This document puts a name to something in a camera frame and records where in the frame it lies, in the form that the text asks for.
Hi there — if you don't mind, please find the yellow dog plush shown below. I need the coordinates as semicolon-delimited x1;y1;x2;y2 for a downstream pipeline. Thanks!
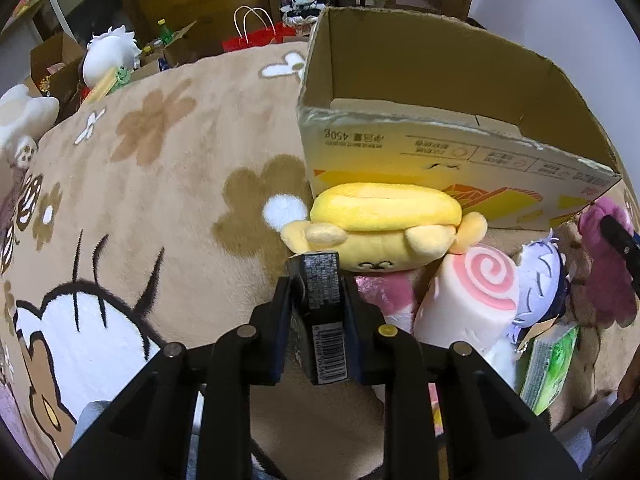
280;182;488;273

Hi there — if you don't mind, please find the beige floral blanket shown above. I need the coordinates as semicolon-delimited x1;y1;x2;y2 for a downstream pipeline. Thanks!
1;42;639;479

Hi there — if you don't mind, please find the wicker basket with toys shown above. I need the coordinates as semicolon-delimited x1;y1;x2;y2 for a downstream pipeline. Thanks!
280;0;329;37

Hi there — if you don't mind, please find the red paper shopping bag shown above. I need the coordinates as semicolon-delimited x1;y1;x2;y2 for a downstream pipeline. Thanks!
221;6;296;53

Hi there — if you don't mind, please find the white round plush head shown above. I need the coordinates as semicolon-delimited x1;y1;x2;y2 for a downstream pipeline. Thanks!
81;25;141;89

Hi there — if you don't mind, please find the green snack packet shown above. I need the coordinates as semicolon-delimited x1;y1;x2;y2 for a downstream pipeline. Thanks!
520;322;579;415

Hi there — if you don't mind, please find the pink striped plush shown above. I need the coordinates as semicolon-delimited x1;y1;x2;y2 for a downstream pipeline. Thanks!
355;272;419;334

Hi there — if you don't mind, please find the green frog plush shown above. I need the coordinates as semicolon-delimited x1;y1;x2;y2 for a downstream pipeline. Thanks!
111;67;132;92

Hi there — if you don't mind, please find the brown cardboard box on floor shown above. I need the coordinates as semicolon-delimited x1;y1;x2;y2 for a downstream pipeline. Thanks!
29;32;85;108

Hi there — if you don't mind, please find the purple pink plush toy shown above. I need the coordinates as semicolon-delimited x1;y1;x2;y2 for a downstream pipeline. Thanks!
578;196;639;327

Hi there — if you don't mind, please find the open cardboard box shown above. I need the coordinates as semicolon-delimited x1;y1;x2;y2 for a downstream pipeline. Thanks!
297;8;623;230

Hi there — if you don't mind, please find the white-haired doll plush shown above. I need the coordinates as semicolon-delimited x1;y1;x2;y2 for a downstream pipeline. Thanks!
506;230;568;344

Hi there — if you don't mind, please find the black card box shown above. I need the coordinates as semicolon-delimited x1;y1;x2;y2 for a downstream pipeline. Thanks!
288;252;348;386

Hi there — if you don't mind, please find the white cat plush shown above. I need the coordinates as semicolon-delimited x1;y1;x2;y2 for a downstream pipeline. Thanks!
0;84;60;170

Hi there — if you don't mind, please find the pink swirl roll plush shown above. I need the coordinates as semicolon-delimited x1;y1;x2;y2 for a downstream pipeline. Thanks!
412;245;520;353

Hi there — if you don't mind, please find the green glass bottle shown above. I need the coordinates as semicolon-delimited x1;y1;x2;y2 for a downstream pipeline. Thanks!
157;18;174;46

